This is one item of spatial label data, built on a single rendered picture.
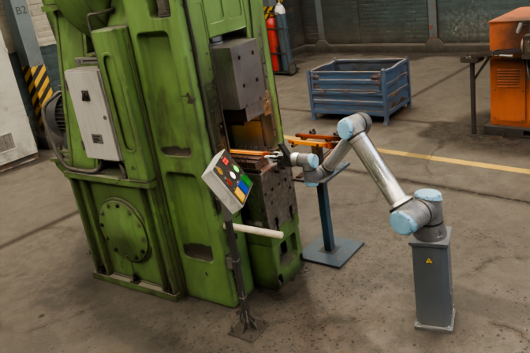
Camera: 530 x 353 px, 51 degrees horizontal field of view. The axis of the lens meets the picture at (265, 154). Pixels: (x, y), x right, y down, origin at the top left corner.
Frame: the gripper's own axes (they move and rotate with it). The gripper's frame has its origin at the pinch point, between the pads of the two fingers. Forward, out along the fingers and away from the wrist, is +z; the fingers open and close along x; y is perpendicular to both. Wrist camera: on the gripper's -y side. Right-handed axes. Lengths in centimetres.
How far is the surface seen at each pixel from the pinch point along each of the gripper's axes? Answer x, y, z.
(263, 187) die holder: -15.5, 17.8, -2.9
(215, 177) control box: -73, -15, -15
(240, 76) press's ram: -12, -57, 3
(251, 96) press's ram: -3.2, -41.5, 2.9
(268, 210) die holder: -13.6, 35.6, -2.9
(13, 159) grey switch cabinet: 109, 87, 518
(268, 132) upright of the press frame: 28.1, -4.9, 16.9
